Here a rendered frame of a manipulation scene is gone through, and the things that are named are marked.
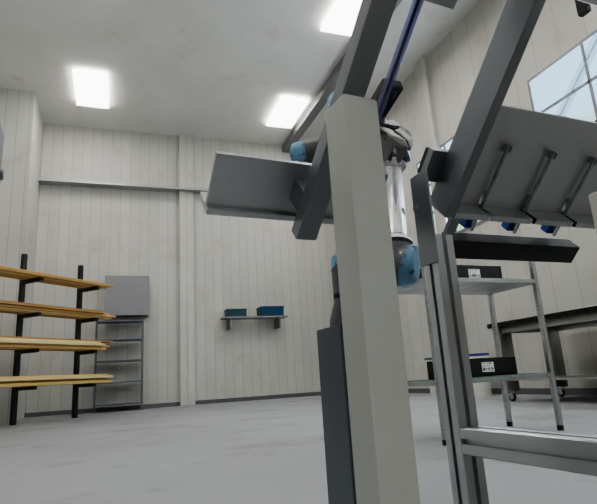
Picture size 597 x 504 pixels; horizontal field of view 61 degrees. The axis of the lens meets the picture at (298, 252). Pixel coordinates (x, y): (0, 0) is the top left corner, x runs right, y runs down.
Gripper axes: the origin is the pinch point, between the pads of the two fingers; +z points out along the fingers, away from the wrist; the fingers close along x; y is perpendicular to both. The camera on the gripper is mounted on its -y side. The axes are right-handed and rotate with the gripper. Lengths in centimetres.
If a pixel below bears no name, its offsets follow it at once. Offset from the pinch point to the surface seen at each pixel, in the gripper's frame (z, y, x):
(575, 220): 16.3, 6.3, -34.3
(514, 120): 13.1, -10.6, -11.0
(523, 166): 13.2, -2.5, -17.8
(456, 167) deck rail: 14.9, -1.3, -1.4
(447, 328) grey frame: 32.5, 20.4, 2.3
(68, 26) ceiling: -863, 143, 99
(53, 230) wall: -928, 557, 125
